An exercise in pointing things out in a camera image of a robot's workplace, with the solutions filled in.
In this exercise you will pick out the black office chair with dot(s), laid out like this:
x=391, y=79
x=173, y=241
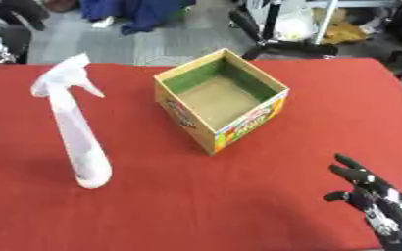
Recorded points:
x=10, y=26

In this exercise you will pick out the person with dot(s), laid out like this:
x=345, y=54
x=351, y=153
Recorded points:
x=141, y=13

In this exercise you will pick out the open cardboard box green inside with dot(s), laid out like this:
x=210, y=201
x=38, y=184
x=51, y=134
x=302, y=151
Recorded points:
x=221, y=98

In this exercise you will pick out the tan paper bag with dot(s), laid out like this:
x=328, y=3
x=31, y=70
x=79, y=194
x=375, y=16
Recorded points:
x=342, y=31

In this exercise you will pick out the white spray bottle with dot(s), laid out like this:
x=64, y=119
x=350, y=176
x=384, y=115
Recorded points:
x=76, y=130

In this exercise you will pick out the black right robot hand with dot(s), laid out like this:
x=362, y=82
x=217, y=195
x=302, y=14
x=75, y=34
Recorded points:
x=376, y=192

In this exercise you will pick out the white plastic bag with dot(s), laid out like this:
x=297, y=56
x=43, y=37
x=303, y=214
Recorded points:
x=295, y=24

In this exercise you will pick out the black tripod stand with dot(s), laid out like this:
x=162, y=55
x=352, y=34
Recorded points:
x=279, y=39

